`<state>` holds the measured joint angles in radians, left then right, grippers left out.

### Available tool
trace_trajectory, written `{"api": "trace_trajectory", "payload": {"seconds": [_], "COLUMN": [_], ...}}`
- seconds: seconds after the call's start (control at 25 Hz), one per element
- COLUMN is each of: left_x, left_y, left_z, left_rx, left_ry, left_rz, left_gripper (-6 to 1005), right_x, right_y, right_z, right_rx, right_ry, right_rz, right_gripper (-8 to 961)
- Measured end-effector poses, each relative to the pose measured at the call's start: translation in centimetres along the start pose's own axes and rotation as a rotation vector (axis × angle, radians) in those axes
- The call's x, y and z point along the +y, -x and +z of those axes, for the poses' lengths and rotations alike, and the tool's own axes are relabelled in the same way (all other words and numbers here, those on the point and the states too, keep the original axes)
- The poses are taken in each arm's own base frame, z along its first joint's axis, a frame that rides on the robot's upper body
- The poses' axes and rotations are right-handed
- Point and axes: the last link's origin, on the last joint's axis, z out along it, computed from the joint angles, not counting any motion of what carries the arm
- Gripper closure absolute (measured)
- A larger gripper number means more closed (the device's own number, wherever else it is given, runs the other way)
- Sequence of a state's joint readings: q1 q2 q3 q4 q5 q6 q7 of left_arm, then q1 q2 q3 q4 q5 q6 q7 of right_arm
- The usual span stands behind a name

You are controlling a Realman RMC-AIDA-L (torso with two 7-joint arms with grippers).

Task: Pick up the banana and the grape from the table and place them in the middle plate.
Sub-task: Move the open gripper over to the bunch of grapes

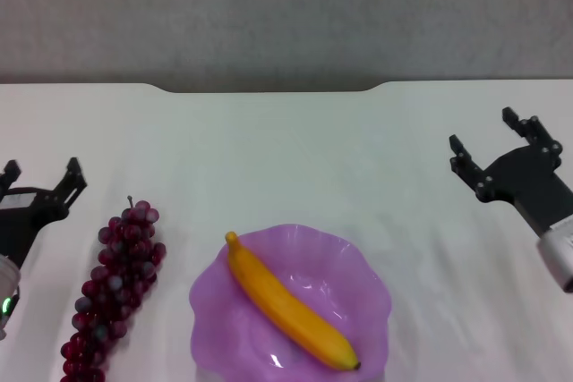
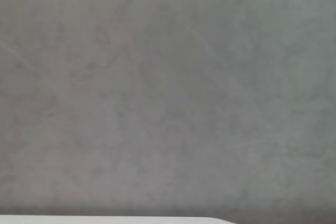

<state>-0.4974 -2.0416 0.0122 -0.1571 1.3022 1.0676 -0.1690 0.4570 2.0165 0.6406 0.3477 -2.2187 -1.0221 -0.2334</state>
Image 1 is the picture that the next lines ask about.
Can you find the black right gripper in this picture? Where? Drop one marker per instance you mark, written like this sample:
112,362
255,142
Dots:
532,180

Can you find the red grape bunch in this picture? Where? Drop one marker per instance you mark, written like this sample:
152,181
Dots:
121,265

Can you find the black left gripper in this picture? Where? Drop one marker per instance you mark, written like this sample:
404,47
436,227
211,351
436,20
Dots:
24,221

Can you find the yellow banana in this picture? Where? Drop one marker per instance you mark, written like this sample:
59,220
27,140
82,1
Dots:
286,301

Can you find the purple scalloped plastic plate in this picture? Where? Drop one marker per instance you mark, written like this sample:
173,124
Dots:
358,283

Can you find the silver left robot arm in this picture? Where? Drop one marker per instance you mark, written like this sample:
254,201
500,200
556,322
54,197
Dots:
6,283

